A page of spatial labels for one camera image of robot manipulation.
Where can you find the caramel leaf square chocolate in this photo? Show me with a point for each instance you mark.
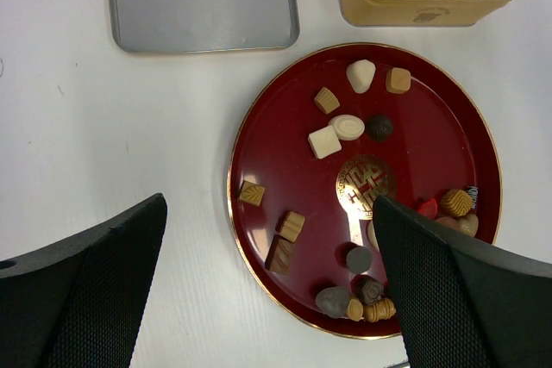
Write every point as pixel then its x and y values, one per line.
pixel 251 193

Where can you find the caramel barrel chocolate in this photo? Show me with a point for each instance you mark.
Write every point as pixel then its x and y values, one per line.
pixel 381 310

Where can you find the caramel ridged chocolate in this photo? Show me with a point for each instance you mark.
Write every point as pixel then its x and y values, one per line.
pixel 326 101

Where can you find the small caramel oval chocolate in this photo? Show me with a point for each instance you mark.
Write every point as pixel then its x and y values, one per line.
pixel 355 309

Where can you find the black wrapped chocolate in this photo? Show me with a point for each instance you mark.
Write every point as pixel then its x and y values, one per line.
pixel 472 191

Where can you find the white square chocolate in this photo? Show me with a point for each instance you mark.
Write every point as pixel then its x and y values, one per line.
pixel 324 142

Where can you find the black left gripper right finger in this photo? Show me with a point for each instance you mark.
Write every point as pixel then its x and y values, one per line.
pixel 460 301

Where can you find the red chocolate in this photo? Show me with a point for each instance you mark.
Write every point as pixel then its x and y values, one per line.
pixel 428 208

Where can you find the white oval chocolate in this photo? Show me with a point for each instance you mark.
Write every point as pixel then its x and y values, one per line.
pixel 347 127
pixel 372 236

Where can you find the dark grey egg chocolate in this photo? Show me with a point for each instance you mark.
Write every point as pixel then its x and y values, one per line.
pixel 333 301

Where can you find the dark flat round chocolate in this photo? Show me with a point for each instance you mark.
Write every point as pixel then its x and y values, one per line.
pixel 359 259

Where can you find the white cone chocolate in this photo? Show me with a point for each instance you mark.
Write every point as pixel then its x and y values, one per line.
pixel 360 75

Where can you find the caramel striped chocolate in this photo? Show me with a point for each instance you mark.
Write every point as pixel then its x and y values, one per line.
pixel 291 226

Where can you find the dark rose chocolate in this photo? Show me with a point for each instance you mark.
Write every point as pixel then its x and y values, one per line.
pixel 368 290

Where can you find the brown oval chocolate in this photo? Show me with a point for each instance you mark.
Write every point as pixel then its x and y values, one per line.
pixel 448 222

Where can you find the silver tin lid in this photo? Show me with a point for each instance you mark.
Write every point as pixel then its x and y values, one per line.
pixel 198 26

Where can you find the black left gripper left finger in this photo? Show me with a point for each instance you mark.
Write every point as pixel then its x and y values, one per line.
pixel 79 302

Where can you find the caramel shell chocolate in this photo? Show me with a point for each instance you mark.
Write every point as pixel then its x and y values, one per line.
pixel 456 202

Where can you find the dark round swirl chocolate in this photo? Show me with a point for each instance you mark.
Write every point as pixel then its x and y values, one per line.
pixel 379 127

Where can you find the brown marbled rectangular chocolate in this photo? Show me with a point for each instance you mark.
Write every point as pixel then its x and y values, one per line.
pixel 280 255

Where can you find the round red tray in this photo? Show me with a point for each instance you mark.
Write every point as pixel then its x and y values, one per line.
pixel 439 142

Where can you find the brown heart chocolate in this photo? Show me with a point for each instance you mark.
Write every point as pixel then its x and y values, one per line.
pixel 468 224

